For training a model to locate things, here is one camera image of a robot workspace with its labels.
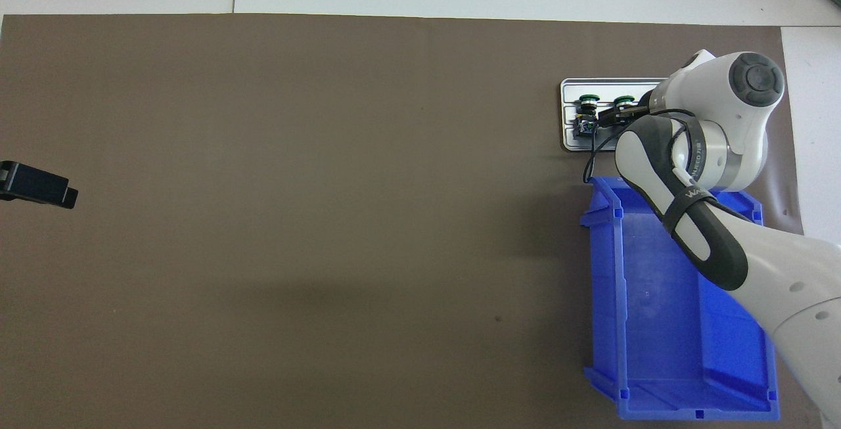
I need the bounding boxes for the brown table mat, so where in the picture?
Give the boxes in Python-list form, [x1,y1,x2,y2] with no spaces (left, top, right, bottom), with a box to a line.
[0,14,825,429]

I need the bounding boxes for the grey metal tray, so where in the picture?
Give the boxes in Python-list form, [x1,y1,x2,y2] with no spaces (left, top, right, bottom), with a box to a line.
[560,78,684,152]

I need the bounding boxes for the blue plastic storage bin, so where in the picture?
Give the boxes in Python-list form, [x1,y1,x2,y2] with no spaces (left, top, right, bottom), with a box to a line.
[580,176,781,422]

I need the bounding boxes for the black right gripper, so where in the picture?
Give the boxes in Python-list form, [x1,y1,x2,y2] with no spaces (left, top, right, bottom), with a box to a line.
[599,87,671,129]

